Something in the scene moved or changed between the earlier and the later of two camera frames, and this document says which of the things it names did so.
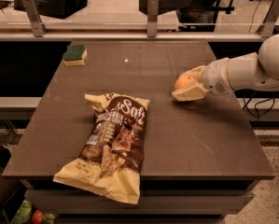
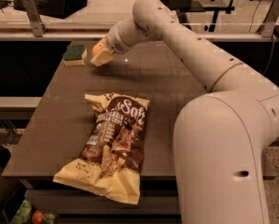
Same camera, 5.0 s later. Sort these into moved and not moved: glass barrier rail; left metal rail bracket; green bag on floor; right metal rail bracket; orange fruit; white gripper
Moved: white gripper; orange fruit
Not moved: green bag on floor; left metal rail bracket; right metal rail bracket; glass barrier rail
